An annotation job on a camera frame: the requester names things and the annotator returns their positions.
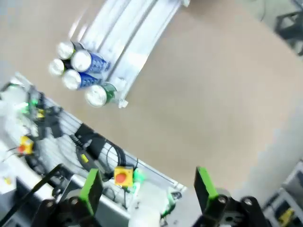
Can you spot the white can dispenser rack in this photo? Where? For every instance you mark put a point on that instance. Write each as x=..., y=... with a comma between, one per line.
x=137, y=35

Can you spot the green Chilsung soda can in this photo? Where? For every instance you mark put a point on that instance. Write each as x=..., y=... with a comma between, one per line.
x=95, y=95

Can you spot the black controller box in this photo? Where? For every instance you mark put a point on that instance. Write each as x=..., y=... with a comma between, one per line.
x=92, y=139

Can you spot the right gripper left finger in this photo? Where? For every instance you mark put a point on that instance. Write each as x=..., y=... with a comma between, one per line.
x=91, y=189

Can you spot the blue Pocari Sweat can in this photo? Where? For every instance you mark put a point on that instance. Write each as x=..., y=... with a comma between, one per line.
x=71, y=79
x=81, y=60

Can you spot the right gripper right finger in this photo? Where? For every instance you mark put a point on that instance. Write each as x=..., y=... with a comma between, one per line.
x=203, y=186

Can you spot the silver aluminium robot mount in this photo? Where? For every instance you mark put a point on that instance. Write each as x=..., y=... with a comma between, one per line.
x=68, y=127

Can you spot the yellow emergency stop button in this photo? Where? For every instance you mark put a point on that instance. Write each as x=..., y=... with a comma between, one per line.
x=123, y=177
x=26, y=144

